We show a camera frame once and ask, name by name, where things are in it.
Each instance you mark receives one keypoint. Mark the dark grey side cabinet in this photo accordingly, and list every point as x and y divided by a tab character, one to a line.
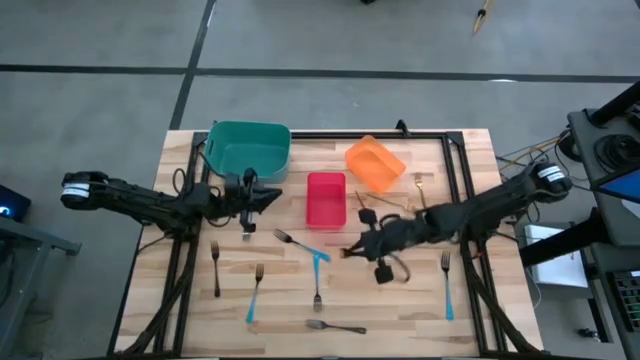
605	260

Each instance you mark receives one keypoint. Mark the white box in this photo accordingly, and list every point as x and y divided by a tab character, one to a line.
560	272

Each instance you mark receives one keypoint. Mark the black metal post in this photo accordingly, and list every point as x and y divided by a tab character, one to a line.
615	105

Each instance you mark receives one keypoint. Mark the black metal beam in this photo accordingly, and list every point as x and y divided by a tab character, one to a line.
560	242

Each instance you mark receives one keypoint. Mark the orange plastic bin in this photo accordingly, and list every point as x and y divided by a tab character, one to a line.
375	165

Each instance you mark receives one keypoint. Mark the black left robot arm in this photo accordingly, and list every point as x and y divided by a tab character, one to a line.
130	197

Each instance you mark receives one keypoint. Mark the red plastic bin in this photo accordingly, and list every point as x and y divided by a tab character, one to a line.
326	205

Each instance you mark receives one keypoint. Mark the black device with blue light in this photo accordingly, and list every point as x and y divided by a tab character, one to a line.
15	200

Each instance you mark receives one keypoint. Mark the grey metal cart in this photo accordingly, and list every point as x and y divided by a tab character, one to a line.
30	240

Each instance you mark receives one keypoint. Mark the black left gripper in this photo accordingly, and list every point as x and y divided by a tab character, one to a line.
237	202

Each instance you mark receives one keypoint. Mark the small black floor item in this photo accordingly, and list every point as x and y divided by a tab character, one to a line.
586	333

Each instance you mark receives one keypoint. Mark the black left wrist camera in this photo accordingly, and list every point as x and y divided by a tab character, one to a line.
231	182

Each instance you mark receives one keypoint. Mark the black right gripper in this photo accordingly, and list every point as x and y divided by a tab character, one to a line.
392	237

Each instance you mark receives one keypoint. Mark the grey workstation desk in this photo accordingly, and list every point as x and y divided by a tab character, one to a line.
582	150

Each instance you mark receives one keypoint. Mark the black metal table frame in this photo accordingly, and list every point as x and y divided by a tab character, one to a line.
350	135

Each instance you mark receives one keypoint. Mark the dark silver metal fork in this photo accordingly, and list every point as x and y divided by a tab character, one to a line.
314	324

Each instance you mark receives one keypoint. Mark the keypad with coloured keys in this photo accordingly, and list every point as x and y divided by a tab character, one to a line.
630	300

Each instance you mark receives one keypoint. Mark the teal plastic bin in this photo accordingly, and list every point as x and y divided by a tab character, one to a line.
235	155

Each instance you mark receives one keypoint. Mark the blue screen panel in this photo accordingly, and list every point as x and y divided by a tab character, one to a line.
625	185

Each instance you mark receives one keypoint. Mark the black table edge clamp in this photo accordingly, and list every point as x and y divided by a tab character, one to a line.
401	126

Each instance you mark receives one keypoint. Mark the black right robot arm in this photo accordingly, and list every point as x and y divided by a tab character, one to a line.
480	210

